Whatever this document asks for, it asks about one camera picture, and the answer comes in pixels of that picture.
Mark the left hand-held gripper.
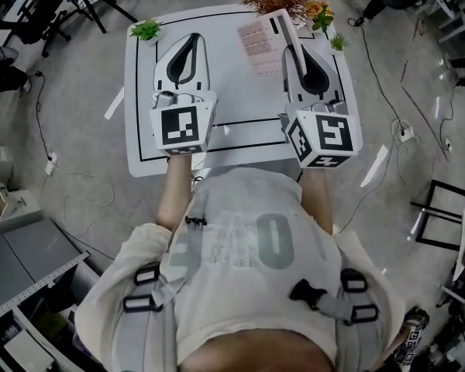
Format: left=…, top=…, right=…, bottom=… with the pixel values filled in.
left=149, top=32, right=219, bottom=157

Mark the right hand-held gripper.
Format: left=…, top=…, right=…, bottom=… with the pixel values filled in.
left=280, top=45, right=360, bottom=169

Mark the pink and white calculator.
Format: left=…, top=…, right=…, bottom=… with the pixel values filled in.
left=237, top=9, right=308, bottom=78

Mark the person's left forearm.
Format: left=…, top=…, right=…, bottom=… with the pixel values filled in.
left=156, top=155, right=197, bottom=233

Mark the person's right forearm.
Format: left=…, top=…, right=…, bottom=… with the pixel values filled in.
left=299, top=167, right=335, bottom=235

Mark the small green potted plant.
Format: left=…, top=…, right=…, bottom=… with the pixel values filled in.
left=129, top=19, right=164, bottom=46
left=329, top=32, right=350, bottom=55

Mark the white table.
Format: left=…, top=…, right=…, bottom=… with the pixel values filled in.
left=124, top=4, right=360, bottom=177

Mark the orange flower plant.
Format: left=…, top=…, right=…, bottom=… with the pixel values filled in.
left=305, top=0, right=336, bottom=34

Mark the white power strip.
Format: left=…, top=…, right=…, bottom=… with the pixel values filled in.
left=394, top=118, right=416, bottom=143
left=45, top=152, right=60, bottom=177

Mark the white box with red inside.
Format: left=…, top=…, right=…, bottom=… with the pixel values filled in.
left=0, top=179, right=44, bottom=240

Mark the grey harness with black buckles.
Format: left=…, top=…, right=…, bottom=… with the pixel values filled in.
left=122, top=191, right=381, bottom=372

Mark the person's cream shirt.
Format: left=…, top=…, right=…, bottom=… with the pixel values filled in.
left=74, top=167, right=407, bottom=372

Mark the grey perforated metal shelf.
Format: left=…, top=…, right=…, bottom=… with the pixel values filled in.
left=0, top=217, right=102, bottom=372

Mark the black device with printed tags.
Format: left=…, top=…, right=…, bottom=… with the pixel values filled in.
left=393, top=305, right=431, bottom=367

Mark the black cable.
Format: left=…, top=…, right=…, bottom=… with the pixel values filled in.
left=34, top=71, right=56, bottom=158
left=347, top=15, right=406, bottom=133

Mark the thin dark red cable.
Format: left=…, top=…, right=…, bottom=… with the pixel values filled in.
left=400, top=62, right=450, bottom=163

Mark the white cable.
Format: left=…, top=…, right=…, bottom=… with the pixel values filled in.
left=42, top=167, right=136, bottom=239
left=332, top=139, right=404, bottom=235

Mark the black metal frame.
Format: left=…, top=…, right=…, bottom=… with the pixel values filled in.
left=410, top=179, right=465, bottom=252

